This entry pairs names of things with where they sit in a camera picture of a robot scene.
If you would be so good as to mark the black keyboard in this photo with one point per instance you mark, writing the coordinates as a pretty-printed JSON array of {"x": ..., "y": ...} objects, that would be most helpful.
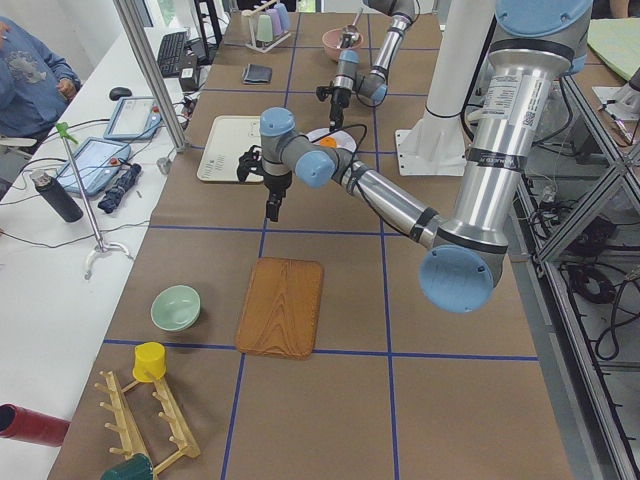
[{"x": 171, "y": 52}]

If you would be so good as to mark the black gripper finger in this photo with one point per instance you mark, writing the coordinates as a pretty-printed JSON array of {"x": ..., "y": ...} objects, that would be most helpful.
[
  {"x": 246, "y": 166},
  {"x": 272, "y": 209}
]

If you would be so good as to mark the black computer mouse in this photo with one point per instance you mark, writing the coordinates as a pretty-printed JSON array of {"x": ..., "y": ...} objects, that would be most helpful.
[{"x": 117, "y": 93}]

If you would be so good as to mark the white cup rack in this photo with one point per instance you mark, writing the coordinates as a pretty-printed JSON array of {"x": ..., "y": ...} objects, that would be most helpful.
[{"x": 251, "y": 15}]

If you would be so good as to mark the person in blue sweater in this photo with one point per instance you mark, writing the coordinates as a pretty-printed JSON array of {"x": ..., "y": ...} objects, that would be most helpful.
[{"x": 37, "y": 85}]

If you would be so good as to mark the blue teach pendant far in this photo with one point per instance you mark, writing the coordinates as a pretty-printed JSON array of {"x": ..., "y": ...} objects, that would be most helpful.
[{"x": 133, "y": 118}]

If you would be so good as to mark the metal stand with green clip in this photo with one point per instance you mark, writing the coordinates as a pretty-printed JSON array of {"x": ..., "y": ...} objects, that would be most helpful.
[{"x": 102, "y": 247}]

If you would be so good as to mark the pale green cup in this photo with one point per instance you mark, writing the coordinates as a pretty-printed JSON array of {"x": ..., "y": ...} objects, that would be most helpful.
[{"x": 264, "y": 31}]

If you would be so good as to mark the orange fruit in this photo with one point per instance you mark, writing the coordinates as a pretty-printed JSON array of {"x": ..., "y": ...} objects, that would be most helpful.
[{"x": 328, "y": 142}]

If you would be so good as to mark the red cylinder cup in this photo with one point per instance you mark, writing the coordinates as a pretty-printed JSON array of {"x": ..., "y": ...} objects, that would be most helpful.
[{"x": 21, "y": 424}]

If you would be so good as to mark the cream bear serving tray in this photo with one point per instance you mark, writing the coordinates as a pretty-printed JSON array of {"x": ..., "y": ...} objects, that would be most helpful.
[{"x": 229, "y": 138}]

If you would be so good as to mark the blue teach pendant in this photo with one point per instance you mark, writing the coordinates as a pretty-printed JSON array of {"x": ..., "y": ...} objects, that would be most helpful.
[
  {"x": 98, "y": 161},
  {"x": 133, "y": 118}
]

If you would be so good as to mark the wooden mug rack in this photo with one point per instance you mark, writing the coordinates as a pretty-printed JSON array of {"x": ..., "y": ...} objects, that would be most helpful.
[{"x": 148, "y": 421}]

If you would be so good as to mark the folded navy umbrella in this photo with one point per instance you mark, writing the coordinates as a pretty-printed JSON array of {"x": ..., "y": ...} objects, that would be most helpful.
[{"x": 114, "y": 195}]

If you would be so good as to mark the green ceramic bowl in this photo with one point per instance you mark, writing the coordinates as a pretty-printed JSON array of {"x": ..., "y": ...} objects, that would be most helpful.
[{"x": 176, "y": 308}]

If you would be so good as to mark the lilac cup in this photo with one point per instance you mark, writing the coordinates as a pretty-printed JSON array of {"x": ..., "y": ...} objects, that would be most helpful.
[{"x": 279, "y": 17}]

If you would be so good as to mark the aluminium frame post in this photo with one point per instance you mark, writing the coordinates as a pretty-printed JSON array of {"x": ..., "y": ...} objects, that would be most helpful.
[{"x": 135, "y": 31}]

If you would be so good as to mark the dark green cup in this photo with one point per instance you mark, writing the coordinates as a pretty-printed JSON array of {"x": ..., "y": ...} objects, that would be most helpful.
[{"x": 138, "y": 467}]

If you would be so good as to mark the yellow cup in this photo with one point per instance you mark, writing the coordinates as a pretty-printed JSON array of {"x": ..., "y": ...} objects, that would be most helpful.
[{"x": 149, "y": 362}]

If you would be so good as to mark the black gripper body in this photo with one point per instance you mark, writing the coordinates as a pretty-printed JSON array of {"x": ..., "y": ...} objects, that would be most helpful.
[
  {"x": 277, "y": 184},
  {"x": 341, "y": 98}
]

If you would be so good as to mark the blue teach pendant near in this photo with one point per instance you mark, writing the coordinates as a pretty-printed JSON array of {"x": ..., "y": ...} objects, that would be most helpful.
[{"x": 98, "y": 161}]

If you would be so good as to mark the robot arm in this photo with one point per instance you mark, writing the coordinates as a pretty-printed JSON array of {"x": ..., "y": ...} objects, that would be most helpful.
[
  {"x": 370, "y": 89},
  {"x": 497, "y": 63}
]

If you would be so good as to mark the pink bowl with utensils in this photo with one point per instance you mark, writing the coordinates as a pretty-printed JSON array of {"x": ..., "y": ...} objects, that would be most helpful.
[{"x": 332, "y": 43}]

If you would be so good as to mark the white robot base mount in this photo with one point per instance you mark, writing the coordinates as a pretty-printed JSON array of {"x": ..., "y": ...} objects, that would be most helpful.
[{"x": 435, "y": 145}]

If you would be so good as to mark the folded grey cloth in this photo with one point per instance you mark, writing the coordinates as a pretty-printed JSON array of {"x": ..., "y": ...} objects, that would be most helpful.
[{"x": 257, "y": 74}]

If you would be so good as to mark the black water bottle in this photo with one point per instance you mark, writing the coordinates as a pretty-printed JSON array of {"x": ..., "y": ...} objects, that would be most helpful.
[{"x": 56, "y": 196}]

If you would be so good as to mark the wooden cutting board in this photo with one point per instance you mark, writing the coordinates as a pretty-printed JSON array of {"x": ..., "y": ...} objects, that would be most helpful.
[{"x": 280, "y": 314}]

